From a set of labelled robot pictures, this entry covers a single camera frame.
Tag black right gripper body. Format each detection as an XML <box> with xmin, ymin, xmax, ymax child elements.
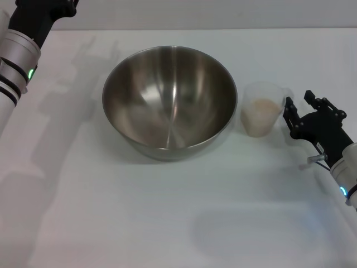
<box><xmin>290</xmin><ymin>111</ymin><xmax>354</xmax><ymax>168</ymax></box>

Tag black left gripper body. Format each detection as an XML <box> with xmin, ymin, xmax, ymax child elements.
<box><xmin>8</xmin><ymin>0</ymin><xmax>78</xmax><ymax>50</ymax></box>

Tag white rice grains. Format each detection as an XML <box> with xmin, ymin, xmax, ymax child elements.
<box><xmin>241</xmin><ymin>98</ymin><xmax>281</xmax><ymax>137</ymax></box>

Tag translucent plastic measuring cup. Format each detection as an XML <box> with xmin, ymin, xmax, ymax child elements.
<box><xmin>240</xmin><ymin>80</ymin><xmax>293</xmax><ymax>138</ymax></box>

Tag large stainless steel bowl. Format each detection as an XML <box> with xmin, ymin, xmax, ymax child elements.
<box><xmin>102</xmin><ymin>45</ymin><xmax>238</xmax><ymax>161</ymax></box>

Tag black cable with metal connector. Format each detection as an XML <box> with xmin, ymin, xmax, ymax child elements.
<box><xmin>306</xmin><ymin>153</ymin><xmax>334</xmax><ymax>171</ymax></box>

